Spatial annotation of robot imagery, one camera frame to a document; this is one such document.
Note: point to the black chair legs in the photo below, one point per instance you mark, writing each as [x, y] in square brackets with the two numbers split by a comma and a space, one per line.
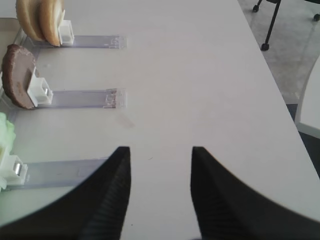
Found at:
[266, 46]

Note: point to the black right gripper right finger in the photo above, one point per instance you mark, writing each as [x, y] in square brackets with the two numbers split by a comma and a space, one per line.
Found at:
[228, 209]

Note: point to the clear holder rail lettuce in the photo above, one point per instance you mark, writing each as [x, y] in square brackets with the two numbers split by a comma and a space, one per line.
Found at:
[51, 174]

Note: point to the white table nearby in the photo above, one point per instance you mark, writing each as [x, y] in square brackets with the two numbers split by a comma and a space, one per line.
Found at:
[307, 118]

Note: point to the clear holder rail right buns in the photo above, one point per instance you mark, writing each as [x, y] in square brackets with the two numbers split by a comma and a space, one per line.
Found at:
[69, 40]

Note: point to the standing brown meat patty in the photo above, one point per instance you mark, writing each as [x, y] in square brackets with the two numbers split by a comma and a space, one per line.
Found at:
[18, 65]

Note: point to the standing green lettuce leaf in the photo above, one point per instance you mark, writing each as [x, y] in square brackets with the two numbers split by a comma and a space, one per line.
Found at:
[6, 140]

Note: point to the bun slice far right rear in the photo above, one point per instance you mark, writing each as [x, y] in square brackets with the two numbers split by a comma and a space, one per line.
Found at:
[28, 16]

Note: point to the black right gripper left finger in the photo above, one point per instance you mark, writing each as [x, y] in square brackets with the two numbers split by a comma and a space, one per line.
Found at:
[94, 210]

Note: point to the bun slice far right front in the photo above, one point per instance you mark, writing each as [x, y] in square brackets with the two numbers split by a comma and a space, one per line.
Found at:
[51, 13]

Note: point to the clear holder rail patty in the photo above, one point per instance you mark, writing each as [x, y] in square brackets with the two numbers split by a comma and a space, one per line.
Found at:
[43, 97]

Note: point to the bun slice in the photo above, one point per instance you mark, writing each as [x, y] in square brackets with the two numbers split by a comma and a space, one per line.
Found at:
[51, 13]
[28, 16]

